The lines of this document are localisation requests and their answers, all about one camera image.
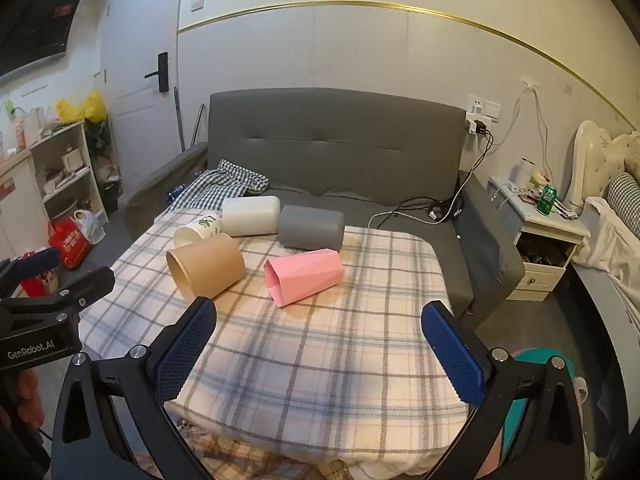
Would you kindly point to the white nightstand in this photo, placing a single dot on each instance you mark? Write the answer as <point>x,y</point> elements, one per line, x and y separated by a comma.
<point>545,245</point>

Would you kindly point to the white leaf print cup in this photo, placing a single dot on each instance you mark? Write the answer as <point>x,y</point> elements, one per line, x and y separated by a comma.
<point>197,230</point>

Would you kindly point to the plaid tablecloth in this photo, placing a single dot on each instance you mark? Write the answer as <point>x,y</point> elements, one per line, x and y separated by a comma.
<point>310,360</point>

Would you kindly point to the teal cloth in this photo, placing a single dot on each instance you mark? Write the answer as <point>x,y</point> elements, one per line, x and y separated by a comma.
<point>535,357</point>

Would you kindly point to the yellow plastic bag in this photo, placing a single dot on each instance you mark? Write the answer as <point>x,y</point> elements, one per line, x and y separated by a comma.
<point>80,107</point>

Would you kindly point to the white light switch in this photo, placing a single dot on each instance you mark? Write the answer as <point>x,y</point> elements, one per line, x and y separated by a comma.
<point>197,3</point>

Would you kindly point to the gold wall trim strip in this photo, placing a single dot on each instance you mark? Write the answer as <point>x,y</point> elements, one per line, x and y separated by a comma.
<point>400,10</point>

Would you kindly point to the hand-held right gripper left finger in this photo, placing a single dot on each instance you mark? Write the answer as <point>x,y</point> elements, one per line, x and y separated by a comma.
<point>185,352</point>

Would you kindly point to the black range hood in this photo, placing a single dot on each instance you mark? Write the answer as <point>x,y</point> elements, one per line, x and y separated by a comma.
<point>35,15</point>

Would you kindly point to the grey sofa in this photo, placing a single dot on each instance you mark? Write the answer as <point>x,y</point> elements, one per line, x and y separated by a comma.
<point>325,145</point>

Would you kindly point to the green checked cloth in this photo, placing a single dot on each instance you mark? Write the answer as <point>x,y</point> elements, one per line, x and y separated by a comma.
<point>220,182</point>

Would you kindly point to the orange plaid cloth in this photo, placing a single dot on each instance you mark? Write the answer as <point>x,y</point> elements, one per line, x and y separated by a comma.
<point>240,452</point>

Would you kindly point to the green can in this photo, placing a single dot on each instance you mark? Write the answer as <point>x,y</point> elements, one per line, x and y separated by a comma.
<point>547,201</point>

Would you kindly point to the white plastic bag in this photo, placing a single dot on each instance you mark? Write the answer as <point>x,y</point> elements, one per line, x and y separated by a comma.
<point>92,225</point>

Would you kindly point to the black charger plug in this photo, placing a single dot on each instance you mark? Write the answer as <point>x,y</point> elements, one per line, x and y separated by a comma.
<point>479,126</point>

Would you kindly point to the pink faceted cup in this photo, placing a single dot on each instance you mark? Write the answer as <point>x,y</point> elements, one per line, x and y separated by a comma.
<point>305,277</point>

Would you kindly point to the white open shelf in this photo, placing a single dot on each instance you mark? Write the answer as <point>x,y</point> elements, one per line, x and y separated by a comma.
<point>65,170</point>

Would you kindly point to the grey plastic cup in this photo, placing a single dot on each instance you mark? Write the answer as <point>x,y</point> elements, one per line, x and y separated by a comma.
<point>310,228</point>

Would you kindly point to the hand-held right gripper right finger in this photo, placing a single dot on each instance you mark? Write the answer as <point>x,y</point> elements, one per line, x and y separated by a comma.
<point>452,360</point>

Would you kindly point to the white wall socket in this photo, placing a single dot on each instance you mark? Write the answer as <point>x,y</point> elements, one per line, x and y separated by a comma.
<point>484,106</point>

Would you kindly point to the white bed blanket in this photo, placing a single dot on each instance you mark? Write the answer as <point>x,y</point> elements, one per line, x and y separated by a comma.
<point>610,245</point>

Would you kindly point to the orange bottle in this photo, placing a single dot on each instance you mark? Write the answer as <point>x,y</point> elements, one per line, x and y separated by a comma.
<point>19,135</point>

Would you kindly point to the white plastic cup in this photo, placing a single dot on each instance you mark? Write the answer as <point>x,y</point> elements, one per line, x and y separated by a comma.
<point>250,216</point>

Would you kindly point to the white cylinder container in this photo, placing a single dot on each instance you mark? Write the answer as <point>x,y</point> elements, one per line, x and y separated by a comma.
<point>525,171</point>

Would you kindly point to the person's left hand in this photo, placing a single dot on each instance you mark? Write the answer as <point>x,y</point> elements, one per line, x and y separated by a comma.
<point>27,402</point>

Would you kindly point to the brown paper cup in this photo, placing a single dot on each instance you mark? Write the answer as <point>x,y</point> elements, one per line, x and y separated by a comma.
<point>207,270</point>

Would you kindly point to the red paper bag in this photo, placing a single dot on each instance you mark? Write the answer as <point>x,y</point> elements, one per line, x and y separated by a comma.
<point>67,245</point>

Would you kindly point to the cream tufted headboard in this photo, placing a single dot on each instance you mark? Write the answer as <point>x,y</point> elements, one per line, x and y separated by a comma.
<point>592,160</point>

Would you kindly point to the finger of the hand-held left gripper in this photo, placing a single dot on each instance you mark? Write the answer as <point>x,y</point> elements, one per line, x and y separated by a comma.
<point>92,282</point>
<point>42,259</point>

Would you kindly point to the checked pillow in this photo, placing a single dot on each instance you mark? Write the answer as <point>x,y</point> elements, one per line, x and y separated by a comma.
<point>625,200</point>

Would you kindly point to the white door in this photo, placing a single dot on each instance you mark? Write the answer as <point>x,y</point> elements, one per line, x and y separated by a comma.
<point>137,25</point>

